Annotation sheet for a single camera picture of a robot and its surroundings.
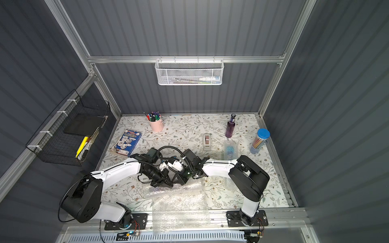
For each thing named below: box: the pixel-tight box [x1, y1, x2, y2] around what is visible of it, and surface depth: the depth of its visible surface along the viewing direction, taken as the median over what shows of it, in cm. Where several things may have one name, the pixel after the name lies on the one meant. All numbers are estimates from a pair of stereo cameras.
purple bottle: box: [224, 113, 237, 139], surface depth 100 cm
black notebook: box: [63, 113, 103, 137], surface depth 78 cm
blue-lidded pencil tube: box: [249, 128, 270, 155], surface depth 88 cm
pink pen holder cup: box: [146, 115, 164, 133], surface depth 108 cm
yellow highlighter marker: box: [75, 136, 91, 158], surface depth 73 cm
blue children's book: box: [115, 129, 143, 157], surface depth 104 cm
